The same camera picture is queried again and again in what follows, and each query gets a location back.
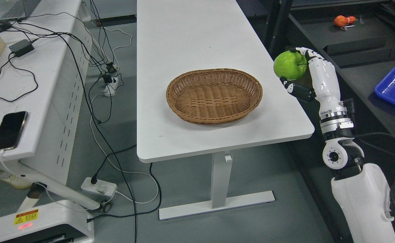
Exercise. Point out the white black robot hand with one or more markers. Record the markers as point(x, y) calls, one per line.
point(325, 85)

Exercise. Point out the green apple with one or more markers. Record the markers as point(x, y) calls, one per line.
point(290, 64)

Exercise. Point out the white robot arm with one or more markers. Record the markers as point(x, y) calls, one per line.
point(361, 189)

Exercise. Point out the dark shelf unit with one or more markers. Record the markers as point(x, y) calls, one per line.
point(363, 52)

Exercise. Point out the orange object on shelf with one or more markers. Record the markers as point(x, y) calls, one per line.
point(342, 21)

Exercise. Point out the brown wicker basket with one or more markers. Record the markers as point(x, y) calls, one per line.
point(213, 96)

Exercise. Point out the white standing desk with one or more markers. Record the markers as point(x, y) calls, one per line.
point(177, 36)

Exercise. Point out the white power strip far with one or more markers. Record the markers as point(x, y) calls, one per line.
point(111, 88)

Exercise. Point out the white floor power strip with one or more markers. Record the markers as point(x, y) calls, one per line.
point(100, 187)

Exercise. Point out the white machine with warning label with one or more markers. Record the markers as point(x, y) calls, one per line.
point(57, 222)

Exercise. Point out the white left side desk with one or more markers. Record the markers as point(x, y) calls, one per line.
point(48, 83)

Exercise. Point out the black power adapter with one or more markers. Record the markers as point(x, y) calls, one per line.
point(21, 48)

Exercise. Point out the black smartphone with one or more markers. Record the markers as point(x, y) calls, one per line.
point(11, 128)

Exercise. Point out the black computer mouse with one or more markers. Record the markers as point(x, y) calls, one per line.
point(4, 26)

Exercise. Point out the grey laptop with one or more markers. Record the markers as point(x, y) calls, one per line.
point(17, 9)

